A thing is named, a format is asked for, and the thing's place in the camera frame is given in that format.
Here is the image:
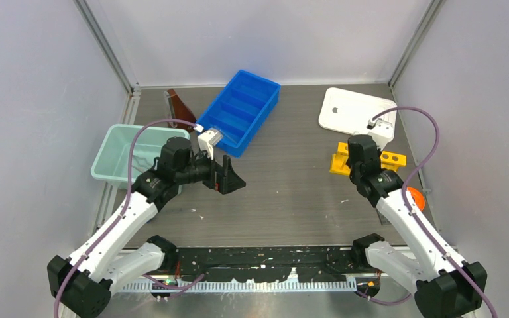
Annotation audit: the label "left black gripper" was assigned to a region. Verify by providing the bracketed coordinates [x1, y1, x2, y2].
[176, 145, 245, 194]

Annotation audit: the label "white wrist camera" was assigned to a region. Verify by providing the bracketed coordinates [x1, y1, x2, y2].
[367, 119, 394, 150]
[194, 124, 223, 160]

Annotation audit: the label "white plastic tray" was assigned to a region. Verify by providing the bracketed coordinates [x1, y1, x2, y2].
[318, 87, 396, 135]

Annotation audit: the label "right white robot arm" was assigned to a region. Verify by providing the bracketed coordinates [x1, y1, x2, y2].
[346, 134, 488, 317]

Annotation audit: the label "light green plastic tub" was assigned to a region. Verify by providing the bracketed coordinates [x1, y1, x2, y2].
[91, 124, 190, 189]

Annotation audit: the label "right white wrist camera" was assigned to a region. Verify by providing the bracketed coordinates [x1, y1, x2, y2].
[367, 119, 394, 150]

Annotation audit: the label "grey building plate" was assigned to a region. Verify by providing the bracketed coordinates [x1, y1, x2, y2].
[377, 211, 391, 226]

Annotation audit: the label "yellow test tube rack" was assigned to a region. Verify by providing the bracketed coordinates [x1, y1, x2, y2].
[329, 142, 406, 176]

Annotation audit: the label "metal crucible tongs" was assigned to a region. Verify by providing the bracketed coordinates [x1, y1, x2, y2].
[131, 155, 156, 173]

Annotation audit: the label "brown triangular stand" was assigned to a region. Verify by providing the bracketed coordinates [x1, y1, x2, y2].
[164, 89, 196, 133]

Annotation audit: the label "blue divided plastic bin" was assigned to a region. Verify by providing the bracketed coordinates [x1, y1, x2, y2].
[197, 70, 281, 158]

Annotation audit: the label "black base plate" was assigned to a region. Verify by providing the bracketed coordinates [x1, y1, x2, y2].
[149, 246, 378, 283]

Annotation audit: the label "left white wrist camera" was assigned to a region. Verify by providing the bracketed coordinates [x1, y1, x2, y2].
[194, 124, 223, 160]

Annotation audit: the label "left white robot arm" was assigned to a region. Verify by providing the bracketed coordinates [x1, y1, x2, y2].
[47, 137, 246, 317]

